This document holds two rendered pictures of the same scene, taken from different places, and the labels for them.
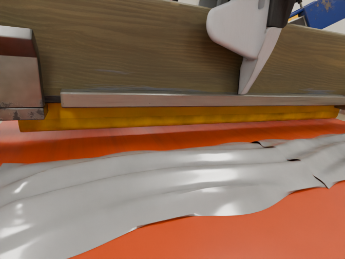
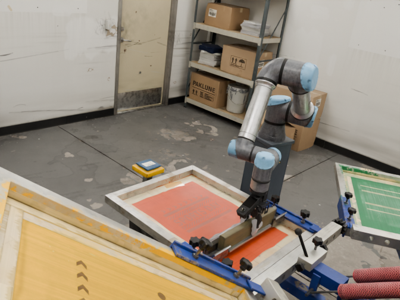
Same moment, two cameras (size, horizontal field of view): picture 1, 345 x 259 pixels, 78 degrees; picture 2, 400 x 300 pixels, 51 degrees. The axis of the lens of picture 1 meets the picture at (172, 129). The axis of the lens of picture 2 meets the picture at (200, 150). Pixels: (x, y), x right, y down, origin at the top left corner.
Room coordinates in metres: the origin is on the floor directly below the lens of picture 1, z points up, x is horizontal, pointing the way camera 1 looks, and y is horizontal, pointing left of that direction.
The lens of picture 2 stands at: (1.44, -0.94, 1.99)
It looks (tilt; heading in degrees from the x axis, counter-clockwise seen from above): 23 degrees down; 153
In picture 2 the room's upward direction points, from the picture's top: 8 degrees clockwise
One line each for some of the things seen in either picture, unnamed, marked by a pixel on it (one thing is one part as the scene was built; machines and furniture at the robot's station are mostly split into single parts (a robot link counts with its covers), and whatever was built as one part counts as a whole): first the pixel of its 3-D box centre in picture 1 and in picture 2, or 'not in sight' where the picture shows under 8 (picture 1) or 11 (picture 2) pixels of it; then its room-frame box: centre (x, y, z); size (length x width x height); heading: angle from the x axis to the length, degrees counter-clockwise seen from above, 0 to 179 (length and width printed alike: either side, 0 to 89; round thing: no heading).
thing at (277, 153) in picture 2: not in sight; (266, 158); (0.13, 0.03, 1.31); 0.11 x 0.11 x 0.08; 41
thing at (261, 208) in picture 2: not in sight; (257, 200); (0.20, -0.03, 1.15); 0.09 x 0.08 x 0.12; 113
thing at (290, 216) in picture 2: not in sight; (286, 219); (0.13, 0.21, 0.98); 0.30 x 0.05 x 0.07; 24
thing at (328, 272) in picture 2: not in sight; (322, 274); (0.54, 0.09, 1.02); 0.17 x 0.06 x 0.05; 24
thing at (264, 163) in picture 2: not in sight; (263, 166); (0.20, -0.03, 1.31); 0.09 x 0.08 x 0.11; 131
